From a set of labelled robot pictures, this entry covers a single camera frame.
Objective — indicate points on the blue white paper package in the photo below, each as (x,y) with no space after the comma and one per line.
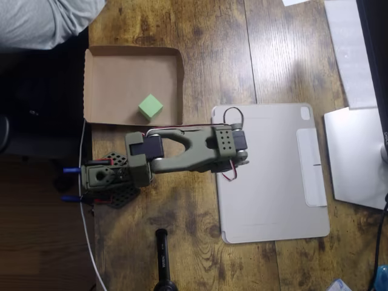
(339,285)

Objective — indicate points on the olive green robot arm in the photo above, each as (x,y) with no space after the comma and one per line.
(194,151)

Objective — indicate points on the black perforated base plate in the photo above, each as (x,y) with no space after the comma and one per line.
(125,197)

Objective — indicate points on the silver monitor stand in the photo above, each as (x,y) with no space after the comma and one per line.
(354,151)

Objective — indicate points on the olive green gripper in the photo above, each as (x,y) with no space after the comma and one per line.
(228,166)

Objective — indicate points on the beige tablet folio case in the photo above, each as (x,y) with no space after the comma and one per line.
(272,182)

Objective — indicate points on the light green foam cube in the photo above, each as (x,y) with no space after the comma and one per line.
(150,106)

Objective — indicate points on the person in grey clothing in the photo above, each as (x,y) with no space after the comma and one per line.
(36,21)

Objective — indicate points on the black computer monitor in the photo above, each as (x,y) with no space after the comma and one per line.
(374,45)

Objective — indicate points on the teal blue round object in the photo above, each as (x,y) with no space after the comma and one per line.
(382,277)

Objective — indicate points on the shallow cardboard box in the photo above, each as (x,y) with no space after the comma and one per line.
(121,82)

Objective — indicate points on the white paper sheet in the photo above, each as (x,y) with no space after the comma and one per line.
(293,2)

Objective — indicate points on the white foam sheet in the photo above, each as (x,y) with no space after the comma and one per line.
(348,45)

